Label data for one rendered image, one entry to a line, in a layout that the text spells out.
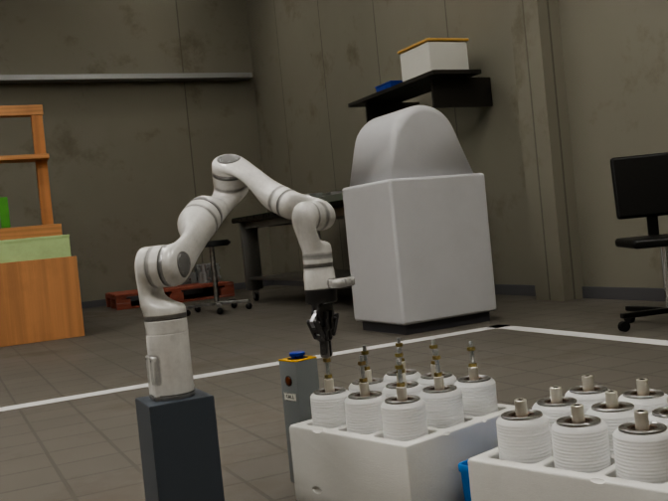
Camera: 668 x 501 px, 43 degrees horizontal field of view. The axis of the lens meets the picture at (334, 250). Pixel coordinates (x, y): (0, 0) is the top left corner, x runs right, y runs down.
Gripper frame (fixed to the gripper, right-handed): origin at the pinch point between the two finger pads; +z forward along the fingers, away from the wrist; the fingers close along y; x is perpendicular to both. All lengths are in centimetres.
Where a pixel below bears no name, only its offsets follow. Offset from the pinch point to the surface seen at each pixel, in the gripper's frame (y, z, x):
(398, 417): 14.3, 12.5, 22.3
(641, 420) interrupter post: 33, 8, 72
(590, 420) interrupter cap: 27, 10, 63
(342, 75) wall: -633, -187, -265
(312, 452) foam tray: 7.2, 22.7, -2.3
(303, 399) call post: -7.8, 13.6, -11.3
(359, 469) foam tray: 13.6, 24.2, 12.0
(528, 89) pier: -418, -112, -33
